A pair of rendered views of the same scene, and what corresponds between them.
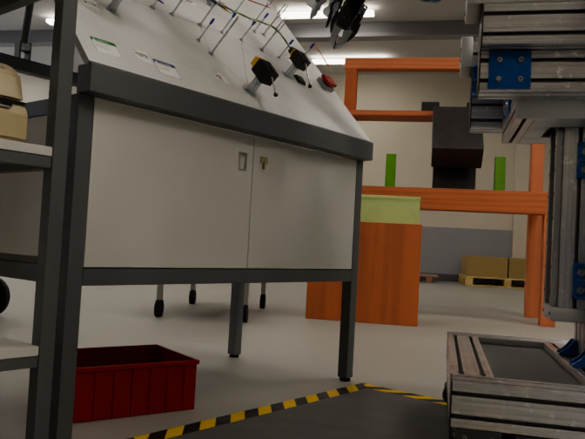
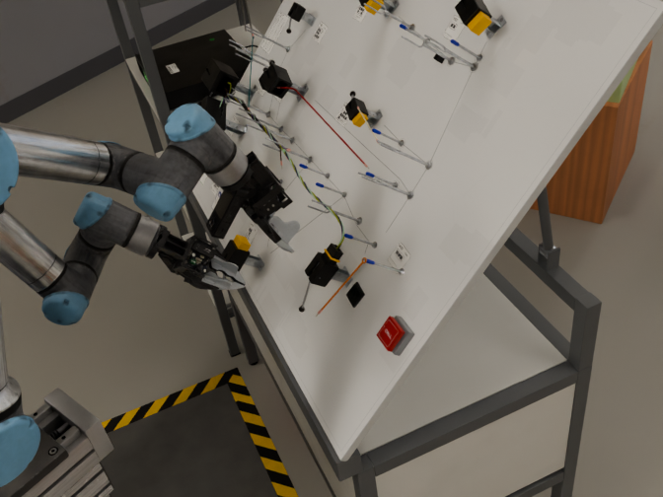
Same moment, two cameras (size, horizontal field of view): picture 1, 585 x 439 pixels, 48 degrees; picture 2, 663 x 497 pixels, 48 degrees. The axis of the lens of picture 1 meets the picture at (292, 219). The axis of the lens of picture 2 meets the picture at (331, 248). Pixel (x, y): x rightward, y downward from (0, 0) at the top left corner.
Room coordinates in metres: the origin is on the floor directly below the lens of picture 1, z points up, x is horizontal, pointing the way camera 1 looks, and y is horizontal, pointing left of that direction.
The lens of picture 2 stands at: (2.88, -1.01, 2.16)
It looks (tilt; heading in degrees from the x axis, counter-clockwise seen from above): 39 degrees down; 122
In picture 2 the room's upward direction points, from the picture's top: 9 degrees counter-clockwise
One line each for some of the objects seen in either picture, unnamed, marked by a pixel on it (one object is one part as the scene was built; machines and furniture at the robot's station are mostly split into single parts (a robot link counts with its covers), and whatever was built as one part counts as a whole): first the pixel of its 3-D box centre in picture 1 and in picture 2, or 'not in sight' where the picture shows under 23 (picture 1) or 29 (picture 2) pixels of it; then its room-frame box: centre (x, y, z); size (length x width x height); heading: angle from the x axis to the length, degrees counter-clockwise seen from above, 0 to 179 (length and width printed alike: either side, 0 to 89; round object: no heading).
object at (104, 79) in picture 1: (258, 123); (255, 297); (1.92, 0.12, 0.83); 1.18 x 0.05 x 0.06; 141
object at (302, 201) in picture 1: (306, 208); (314, 424); (2.15, -0.04, 0.60); 0.55 x 0.03 x 0.39; 141
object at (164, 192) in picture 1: (178, 192); (246, 296); (1.72, 0.31, 0.60); 0.55 x 0.02 x 0.39; 141
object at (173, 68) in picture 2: not in sight; (195, 68); (1.34, 0.78, 1.09); 0.35 x 0.33 x 0.07; 141
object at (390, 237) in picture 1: (439, 175); not in sight; (4.81, -1.07, 1.05); 1.69 x 1.44 x 2.09; 76
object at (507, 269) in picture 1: (502, 272); not in sight; (10.15, -3.31, 0.22); 1.29 x 0.93 x 0.45; 77
